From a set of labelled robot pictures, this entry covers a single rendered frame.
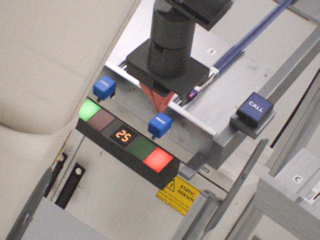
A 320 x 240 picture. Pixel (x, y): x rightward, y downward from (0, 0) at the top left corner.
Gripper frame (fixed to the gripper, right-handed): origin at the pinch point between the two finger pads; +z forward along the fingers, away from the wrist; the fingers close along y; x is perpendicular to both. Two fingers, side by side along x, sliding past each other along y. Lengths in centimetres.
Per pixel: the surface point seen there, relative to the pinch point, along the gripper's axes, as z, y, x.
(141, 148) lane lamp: 4.9, -0.6, 4.9
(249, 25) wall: 126, 57, -156
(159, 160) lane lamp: 4.9, -3.8, 4.8
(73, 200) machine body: 49, 20, -1
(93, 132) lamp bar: 5.8, 7.2, 6.9
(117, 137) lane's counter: 4.9, 3.4, 5.8
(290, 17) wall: 116, 42, -165
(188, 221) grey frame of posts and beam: 13.5, -11.3, 5.8
